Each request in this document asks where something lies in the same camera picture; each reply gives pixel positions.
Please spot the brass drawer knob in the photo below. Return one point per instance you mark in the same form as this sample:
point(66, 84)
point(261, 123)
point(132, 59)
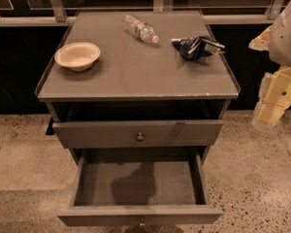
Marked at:
point(140, 137)
point(142, 224)

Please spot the metal window frame rail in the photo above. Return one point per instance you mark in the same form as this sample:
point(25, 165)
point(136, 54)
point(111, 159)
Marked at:
point(65, 12)

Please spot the grey top drawer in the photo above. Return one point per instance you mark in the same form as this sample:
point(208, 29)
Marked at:
point(122, 134)

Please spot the clear plastic water bottle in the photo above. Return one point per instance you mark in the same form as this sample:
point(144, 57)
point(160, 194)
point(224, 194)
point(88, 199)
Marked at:
point(140, 29)

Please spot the white paper bowl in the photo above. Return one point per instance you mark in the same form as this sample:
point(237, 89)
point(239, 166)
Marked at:
point(77, 56)

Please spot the blue chip bag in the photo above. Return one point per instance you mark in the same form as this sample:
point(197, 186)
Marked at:
point(194, 48)

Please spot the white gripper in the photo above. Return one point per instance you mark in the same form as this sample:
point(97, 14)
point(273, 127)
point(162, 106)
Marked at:
point(286, 41)

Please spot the brass top drawer knob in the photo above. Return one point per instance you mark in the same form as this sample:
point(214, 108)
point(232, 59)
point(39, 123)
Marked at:
point(140, 137)

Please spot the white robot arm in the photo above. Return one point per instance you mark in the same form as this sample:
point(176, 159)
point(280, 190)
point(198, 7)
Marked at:
point(279, 47)

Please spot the grey drawer cabinet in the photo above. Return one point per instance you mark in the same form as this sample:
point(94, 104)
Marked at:
point(134, 81)

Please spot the brass middle drawer knob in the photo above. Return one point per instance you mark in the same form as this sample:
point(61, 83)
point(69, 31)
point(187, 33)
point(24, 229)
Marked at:
point(142, 224)

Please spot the open grey middle drawer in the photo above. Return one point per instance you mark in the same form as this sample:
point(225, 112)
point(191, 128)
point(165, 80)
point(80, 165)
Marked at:
point(159, 190)

